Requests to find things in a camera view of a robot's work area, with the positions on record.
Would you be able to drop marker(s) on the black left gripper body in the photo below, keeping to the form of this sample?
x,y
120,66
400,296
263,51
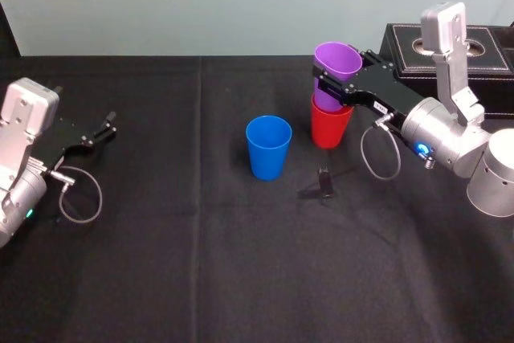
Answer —
x,y
60,140

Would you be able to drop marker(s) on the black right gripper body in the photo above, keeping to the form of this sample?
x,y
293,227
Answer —
x,y
393,94

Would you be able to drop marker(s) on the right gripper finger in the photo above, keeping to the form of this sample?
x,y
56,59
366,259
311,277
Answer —
x,y
375,62
333,79

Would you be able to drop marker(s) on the purple plastic cup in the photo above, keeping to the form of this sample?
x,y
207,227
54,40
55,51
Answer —
x,y
338,58

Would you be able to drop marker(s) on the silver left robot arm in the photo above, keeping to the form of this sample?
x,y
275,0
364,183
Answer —
x,y
20,126

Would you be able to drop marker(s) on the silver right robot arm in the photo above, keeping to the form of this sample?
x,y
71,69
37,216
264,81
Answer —
x,y
454,138

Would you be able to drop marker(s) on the black stitched leather box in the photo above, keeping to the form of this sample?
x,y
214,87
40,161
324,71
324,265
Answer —
x,y
405,58

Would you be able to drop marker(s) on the red plastic cup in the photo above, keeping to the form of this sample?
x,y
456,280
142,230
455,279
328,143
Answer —
x,y
329,130

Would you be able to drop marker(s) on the dark panel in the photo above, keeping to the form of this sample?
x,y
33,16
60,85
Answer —
x,y
8,33

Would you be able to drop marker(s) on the blue plastic cup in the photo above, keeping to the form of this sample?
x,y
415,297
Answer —
x,y
267,158

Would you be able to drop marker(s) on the small black clip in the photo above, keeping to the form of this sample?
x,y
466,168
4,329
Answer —
x,y
323,186

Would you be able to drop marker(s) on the black table cloth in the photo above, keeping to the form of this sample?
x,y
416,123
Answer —
x,y
160,258

